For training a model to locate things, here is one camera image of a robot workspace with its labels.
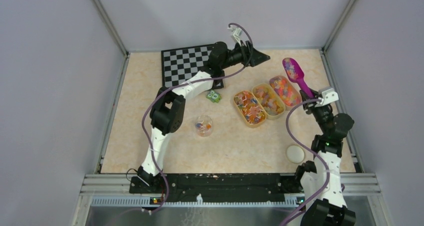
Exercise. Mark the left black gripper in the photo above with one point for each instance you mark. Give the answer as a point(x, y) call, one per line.
point(250, 57)

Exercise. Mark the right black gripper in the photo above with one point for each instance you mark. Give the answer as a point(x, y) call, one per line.
point(310, 107)

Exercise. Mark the magenta plastic scoop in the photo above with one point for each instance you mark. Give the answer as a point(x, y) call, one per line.
point(296, 75)

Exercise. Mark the clear plastic cup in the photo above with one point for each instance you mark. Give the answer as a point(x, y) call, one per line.
point(204, 125)

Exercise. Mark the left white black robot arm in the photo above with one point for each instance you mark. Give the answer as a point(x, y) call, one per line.
point(166, 112)

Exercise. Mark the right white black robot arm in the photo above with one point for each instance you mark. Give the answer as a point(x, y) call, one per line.
point(320, 178)

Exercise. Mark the tray with mixed colourful candies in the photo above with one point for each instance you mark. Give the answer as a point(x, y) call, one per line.
point(285, 90)

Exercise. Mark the tray with yellow gummy candies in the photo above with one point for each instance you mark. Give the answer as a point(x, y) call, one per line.
point(269, 100)

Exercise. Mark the tray with orange wrapped candies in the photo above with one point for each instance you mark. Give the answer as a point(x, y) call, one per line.
point(251, 111)

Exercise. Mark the white round lid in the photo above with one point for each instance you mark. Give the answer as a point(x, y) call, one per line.
point(295, 154)

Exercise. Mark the green owl toy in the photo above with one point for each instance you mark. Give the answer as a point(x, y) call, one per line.
point(213, 96)

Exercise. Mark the black white chessboard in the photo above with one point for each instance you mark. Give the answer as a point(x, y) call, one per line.
point(181, 64)

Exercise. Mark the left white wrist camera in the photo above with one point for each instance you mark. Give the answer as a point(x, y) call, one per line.
point(236, 32)

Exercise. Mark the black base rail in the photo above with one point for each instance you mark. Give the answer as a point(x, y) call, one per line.
point(220, 187)

